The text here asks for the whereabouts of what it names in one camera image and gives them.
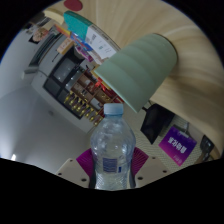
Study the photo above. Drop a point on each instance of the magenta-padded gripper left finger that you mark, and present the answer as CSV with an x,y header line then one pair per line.
x,y
71,170

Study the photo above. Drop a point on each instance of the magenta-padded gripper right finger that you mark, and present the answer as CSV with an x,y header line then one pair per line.
x,y
153,168

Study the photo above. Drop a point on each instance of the clear plastic water bottle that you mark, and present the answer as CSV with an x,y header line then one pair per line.
x,y
112,146

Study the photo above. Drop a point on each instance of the purple sign board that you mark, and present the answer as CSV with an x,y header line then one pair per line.
x,y
177,146

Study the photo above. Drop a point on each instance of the black bag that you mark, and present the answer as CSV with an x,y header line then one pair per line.
x,y
207,146

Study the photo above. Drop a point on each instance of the ceiling tube light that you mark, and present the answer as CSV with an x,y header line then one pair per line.
x,y
13,157

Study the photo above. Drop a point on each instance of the wooden shelf unit with trophies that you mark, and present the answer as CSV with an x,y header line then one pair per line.
x,y
90,96

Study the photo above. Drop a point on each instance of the black framed glass door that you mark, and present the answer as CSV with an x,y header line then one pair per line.
x,y
61,73

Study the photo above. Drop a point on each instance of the pale green cup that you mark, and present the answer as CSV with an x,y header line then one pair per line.
x,y
140,70

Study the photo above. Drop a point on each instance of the pink patterned box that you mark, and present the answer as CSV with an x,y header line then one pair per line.
x,y
83,53

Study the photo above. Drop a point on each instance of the tan upright box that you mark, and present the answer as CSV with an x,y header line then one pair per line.
x,y
65,46

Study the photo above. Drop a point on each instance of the blue colourful book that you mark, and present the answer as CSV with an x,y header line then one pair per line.
x,y
80,40

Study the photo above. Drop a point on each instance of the white printed booklet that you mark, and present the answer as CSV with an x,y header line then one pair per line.
x,y
101,41

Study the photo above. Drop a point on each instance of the pink flowers in pot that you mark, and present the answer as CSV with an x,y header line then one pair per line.
x,y
40,34

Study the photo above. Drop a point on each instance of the teal book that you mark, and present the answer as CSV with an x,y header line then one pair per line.
x,y
77,20

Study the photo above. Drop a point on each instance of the pale yellow notebook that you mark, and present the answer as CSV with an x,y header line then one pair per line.
x,y
55,15

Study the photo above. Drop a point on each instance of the flat round red coaster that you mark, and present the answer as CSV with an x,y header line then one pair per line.
x,y
73,4

